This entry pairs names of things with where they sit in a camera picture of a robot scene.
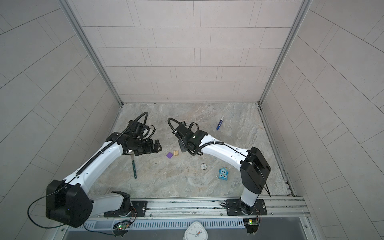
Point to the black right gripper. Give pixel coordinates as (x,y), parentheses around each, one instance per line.
(180,142)

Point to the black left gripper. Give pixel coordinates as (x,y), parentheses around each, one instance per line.
(149,142)

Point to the purple wood cube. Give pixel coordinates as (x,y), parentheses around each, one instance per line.
(170,155)

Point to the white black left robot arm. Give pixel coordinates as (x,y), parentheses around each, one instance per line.
(68,201)

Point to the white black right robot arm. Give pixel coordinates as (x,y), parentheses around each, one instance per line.
(251,163)

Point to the small round black white disc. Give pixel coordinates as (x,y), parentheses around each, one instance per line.
(203,166)

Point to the blue white marker pen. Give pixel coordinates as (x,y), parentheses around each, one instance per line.
(220,123)

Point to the blue robot toy figure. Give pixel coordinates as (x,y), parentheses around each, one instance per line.
(223,174)

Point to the left circuit board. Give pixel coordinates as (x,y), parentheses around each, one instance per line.
(122,226)

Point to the circuit board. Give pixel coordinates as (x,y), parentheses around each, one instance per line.
(122,226)
(251,225)

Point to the white kitchen timer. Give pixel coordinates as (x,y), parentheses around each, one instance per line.
(196,231)

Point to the right circuit board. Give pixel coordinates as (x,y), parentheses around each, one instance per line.
(251,225)

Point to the green handled fork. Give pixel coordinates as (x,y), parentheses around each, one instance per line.
(134,166)

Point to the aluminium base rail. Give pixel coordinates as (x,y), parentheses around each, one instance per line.
(218,207)

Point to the aluminium corner post left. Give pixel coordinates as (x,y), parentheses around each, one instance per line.
(68,12)

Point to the aluminium corner post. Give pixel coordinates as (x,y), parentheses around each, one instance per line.
(68,12)
(287,44)

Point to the aluminium corner post right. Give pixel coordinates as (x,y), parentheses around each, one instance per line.
(287,44)

